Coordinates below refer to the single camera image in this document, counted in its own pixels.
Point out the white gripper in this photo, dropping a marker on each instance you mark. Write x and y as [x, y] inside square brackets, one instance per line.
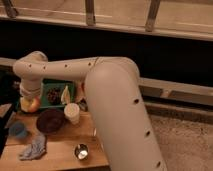
[30, 89]

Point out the red yellow apple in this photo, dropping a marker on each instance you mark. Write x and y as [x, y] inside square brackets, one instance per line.
[29, 105]

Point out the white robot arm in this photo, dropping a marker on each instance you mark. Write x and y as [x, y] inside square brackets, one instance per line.
[114, 100]

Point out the blue plastic cup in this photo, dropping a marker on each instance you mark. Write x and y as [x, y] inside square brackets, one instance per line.
[18, 130]

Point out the white paper cup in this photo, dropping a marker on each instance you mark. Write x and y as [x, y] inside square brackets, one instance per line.
[72, 112]

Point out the small metal cup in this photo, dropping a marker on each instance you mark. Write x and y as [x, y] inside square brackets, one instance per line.
[81, 151]

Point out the green plastic tray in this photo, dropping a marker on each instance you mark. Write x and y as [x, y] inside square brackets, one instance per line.
[48, 84]

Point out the dark grape bunch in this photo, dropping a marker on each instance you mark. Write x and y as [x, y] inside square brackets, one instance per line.
[53, 96]

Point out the pale wedge slice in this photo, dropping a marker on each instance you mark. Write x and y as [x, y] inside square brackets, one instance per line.
[65, 97]

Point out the purple bowl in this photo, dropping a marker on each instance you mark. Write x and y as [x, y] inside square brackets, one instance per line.
[50, 121]

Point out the orange red bowl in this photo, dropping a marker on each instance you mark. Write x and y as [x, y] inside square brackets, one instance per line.
[82, 86]

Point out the small dark clip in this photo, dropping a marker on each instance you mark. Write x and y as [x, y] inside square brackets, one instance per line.
[83, 105]

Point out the grey blue cloth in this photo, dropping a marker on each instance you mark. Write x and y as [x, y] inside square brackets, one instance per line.
[35, 150]

